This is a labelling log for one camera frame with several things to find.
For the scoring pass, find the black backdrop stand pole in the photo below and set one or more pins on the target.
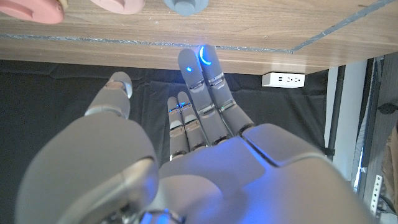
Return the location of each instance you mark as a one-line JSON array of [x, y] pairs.
[[335, 109]]

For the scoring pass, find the white power strip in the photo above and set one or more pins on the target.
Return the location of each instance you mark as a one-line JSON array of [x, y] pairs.
[[283, 80]]

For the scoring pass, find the black backdrop curtain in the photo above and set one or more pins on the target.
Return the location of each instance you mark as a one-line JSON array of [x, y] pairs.
[[37, 105]]

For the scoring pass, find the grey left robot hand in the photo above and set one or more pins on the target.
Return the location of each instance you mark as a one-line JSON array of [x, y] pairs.
[[217, 174]]

